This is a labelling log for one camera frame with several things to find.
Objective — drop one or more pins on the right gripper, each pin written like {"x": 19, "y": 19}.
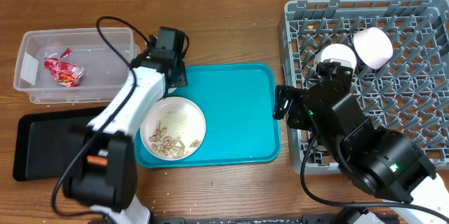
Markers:
{"x": 292, "y": 108}

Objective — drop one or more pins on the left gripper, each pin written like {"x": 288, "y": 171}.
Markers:
{"x": 182, "y": 80}

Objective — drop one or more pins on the white plate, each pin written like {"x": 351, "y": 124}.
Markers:
{"x": 179, "y": 115}

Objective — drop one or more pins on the white bowl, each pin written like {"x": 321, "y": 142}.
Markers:
{"x": 336, "y": 53}
{"x": 373, "y": 47}

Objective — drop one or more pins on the orange carrot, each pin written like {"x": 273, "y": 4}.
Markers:
{"x": 96, "y": 160}

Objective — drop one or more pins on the red snack wrapper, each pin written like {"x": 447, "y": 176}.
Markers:
{"x": 65, "y": 73}

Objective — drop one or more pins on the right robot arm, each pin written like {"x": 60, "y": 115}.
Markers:
{"x": 381, "y": 162}

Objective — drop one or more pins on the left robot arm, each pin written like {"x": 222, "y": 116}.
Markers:
{"x": 103, "y": 173}

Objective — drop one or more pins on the grey dishwasher rack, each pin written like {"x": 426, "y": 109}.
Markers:
{"x": 410, "y": 92}

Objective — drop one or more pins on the teal plastic tray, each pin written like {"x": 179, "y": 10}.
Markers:
{"x": 237, "y": 102}

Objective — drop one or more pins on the peanut shells food scraps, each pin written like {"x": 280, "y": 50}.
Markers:
{"x": 172, "y": 145}

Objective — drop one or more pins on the clear plastic bin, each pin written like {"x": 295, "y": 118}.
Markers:
{"x": 104, "y": 72}

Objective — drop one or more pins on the black tray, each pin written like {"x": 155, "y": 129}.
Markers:
{"x": 42, "y": 140}

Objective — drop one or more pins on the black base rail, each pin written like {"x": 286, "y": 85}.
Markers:
{"x": 344, "y": 216}

